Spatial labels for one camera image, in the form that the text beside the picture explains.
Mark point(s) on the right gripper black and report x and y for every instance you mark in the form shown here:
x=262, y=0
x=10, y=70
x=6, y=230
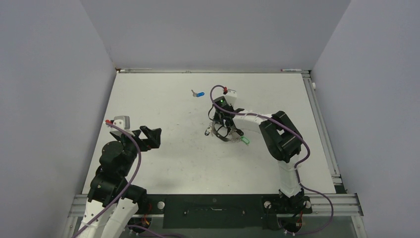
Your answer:
x=216, y=116

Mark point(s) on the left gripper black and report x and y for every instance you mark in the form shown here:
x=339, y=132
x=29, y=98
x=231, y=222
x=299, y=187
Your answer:
x=147, y=144

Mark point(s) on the metal key organizer plate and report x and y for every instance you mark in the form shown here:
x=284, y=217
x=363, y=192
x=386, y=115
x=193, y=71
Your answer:
x=225, y=134

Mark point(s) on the key with blue tag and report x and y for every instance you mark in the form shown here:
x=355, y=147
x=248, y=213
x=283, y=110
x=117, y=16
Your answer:
x=197, y=94

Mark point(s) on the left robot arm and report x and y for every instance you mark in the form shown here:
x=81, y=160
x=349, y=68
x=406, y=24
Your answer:
x=112, y=198

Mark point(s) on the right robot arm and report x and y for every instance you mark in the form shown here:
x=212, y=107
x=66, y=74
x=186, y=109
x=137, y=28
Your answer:
x=281, y=139

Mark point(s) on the green key tag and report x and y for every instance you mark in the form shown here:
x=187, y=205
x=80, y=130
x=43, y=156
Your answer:
x=245, y=140

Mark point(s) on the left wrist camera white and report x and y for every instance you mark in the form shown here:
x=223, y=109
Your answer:
x=122, y=122

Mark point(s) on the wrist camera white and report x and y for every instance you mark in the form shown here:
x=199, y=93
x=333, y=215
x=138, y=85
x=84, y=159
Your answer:
x=231, y=96
x=122, y=122

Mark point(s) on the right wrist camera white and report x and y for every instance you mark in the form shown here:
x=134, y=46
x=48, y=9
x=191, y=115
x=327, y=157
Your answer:
x=231, y=96

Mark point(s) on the aluminium frame rail back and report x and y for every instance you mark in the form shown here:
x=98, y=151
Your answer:
x=154, y=70

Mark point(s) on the aluminium frame rail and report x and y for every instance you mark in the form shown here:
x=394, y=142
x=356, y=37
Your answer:
x=186, y=205
x=154, y=70
x=321, y=127

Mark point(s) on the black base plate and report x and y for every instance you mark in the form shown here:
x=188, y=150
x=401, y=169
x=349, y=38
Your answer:
x=218, y=221

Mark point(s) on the aluminium frame rail right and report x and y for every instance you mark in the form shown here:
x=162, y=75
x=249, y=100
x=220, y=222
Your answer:
x=321, y=127

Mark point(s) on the aluminium frame rail front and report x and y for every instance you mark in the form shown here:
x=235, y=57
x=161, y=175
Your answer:
x=186, y=205

